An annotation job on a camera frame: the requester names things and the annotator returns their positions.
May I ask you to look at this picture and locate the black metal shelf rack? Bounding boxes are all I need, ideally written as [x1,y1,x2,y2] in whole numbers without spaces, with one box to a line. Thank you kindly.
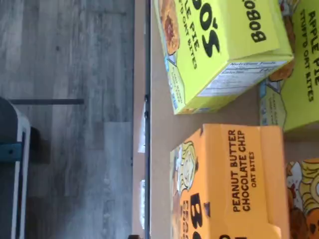
[143,0,153,239]

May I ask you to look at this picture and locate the green Bobo's apple pie box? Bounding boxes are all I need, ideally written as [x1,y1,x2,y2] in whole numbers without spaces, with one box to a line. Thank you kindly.
[260,0,319,132]
[153,0,295,115]

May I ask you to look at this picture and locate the wooden shelf board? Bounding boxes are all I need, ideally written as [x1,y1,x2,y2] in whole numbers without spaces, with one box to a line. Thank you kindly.
[149,0,319,239]

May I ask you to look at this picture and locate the orange Bobo's peanut butter box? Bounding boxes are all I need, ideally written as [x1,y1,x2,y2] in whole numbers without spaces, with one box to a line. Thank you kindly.
[284,156,319,239]
[169,123,291,239]

